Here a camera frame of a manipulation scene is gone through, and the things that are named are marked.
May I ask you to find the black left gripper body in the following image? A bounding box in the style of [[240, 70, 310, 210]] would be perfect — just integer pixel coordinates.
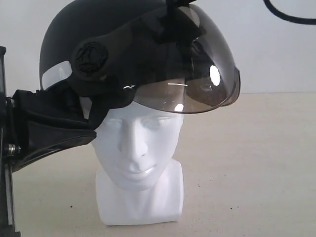
[[0, 46, 21, 237]]

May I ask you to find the white mannequin head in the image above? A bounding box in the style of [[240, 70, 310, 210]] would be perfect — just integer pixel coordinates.
[[92, 103, 184, 226]]

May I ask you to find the black helmet with tinted visor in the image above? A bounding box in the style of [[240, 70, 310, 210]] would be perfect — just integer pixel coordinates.
[[12, 0, 241, 139]]

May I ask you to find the black cable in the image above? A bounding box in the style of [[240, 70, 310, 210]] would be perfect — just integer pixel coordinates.
[[263, 0, 316, 27]]

